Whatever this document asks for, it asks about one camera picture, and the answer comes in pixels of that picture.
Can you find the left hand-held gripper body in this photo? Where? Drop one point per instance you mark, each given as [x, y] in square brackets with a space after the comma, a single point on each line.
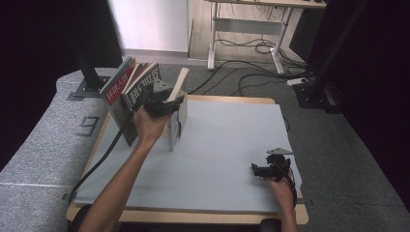
[156, 101]

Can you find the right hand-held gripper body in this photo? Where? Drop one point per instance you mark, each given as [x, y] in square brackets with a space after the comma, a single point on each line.
[277, 166]

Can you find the white snow scene magazine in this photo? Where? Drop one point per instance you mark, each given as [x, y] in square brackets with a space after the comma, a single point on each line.
[179, 83]

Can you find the dark blue cover magazine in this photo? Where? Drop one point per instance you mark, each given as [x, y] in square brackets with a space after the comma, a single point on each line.
[141, 85]

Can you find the portrait cover magazine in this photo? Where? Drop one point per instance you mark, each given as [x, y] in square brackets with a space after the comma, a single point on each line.
[116, 93]

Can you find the person's right hand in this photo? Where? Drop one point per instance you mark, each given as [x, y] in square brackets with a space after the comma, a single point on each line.
[282, 191]

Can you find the person's left hand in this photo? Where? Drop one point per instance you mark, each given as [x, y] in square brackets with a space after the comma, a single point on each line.
[150, 129]

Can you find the person's dark-clothed right leg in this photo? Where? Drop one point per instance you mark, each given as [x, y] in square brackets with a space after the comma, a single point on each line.
[270, 226]

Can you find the person's dark-clothed leg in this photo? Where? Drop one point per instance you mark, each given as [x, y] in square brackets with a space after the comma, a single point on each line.
[77, 222]
[270, 226]

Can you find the black metal stand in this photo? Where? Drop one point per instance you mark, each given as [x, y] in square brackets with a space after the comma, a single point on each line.
[92, 87]
[319, 96]

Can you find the white power strip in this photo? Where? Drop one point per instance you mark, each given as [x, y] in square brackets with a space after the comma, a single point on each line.
[297, 81]

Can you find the black curtain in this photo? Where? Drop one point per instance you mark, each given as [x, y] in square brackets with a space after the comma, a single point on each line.
[32, 64]
[380, 96]

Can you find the person's dark-clothed left leg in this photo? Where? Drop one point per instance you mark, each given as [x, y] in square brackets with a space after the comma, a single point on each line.
[77, 222]

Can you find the white frame desk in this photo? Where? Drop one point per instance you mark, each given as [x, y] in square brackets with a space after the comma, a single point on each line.
[248, 26]

